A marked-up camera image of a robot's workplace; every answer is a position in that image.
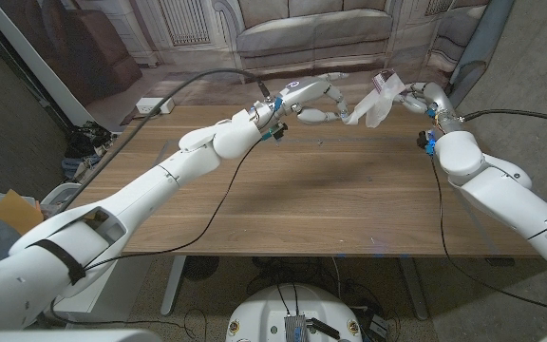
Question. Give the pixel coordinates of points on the white plastic bin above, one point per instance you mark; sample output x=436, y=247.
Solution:
x=62, y=195

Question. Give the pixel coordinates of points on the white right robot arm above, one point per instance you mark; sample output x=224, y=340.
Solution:
x=501, y=195

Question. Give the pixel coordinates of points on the white bandage strip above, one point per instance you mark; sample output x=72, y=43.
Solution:
x=380, y=102

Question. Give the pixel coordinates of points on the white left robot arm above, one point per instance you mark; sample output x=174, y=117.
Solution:
x=159, y=185

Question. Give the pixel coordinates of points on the grey finned electronics box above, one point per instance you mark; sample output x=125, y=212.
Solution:
x=295, y=328

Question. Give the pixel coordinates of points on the white slanted beam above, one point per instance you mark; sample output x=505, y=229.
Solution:
x=41, y=62

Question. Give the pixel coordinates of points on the white power strip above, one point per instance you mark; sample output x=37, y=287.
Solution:
x=155, y=105

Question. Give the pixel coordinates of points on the black round fan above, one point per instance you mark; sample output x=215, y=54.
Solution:
x=201, y=268

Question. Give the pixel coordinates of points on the blue grey rolled fabric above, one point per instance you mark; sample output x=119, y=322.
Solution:
x=480, y=43

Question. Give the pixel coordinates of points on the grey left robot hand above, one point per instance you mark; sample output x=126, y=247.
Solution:
x=307, y=92

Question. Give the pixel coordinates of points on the yellow paper envelope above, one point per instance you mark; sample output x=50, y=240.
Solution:
x=17, y=211

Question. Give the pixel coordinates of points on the small power adapter box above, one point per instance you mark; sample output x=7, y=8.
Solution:
x=378, y=327

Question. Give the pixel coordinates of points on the blue grey cloth bundle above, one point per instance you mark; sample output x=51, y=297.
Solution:
x=76, y=166

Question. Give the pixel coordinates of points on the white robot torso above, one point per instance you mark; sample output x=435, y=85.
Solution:
x=264, y=313

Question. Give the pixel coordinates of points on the printed sofa room backdrop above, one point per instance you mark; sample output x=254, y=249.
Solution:
x=302, y=38

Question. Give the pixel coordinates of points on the white table leg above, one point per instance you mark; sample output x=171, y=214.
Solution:
x=173, y=285
x=415, y=290

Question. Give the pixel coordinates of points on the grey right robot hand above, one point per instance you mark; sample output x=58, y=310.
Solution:
x=437, y=102

